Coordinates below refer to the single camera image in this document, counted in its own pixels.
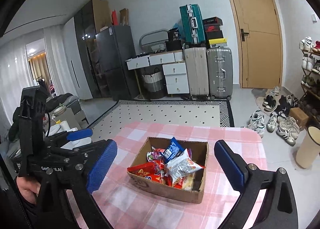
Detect person's left hand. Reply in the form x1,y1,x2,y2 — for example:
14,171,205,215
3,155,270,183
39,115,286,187
16,176,41,205

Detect silver grey suitcase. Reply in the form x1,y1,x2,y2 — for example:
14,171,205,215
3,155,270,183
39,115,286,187
207,47,233,100

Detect white drawer desk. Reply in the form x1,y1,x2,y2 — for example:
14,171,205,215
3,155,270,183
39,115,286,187
126,50,189,95

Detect pink checkered tablecloth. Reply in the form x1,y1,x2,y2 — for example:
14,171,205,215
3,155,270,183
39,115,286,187
67,121,269,229

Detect stacked shoe boxes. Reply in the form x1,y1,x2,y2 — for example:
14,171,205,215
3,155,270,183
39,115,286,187
203,17,227,49

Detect black refrigerator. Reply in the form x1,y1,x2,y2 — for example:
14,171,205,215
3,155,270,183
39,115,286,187
96,25,139,101

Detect cream waste bin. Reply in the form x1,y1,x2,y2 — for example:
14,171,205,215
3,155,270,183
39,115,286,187
296,126,320,169

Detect oval mirror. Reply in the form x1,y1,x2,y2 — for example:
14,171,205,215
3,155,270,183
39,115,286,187
139,29,168,50

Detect black bag on desk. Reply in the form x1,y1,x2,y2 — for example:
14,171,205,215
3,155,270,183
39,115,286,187
165,27,184,51

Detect white curtain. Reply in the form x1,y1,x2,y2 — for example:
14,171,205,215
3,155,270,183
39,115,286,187
1,25,78,129

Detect woven laundry basket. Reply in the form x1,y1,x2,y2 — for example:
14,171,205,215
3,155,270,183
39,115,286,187
141,67,165,100

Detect small brown cardboard box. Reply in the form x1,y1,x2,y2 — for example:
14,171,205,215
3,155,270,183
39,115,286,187
289,107,309,130

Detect teal suitcase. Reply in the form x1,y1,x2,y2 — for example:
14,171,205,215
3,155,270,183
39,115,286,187
180,4,206,47

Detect wooden door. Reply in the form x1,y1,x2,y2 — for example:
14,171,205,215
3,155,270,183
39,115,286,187
230,0,283,88

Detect red orange snack packet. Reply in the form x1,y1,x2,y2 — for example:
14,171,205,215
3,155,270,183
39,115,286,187
127,160,167,185

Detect cream biscuit clear packet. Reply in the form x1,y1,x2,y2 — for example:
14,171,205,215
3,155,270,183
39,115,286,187
181,173,195,191

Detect shoe rack with shoes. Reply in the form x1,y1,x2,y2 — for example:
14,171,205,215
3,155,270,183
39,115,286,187
298,37,319,122

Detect white wardrobe panel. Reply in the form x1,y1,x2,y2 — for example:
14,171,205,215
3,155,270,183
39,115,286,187
62,18,93,100

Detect blue Oreo cookie packet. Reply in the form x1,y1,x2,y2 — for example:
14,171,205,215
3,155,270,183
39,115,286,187
161,137,185,164

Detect beige suitcase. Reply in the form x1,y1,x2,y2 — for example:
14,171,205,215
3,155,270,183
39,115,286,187
184,47,210,97

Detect dark glass cabinet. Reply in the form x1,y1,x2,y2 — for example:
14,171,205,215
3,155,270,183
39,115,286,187
73,0,111,98

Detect SF Express cardboard box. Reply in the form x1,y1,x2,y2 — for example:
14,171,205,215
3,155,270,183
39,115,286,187
127,137,209,204

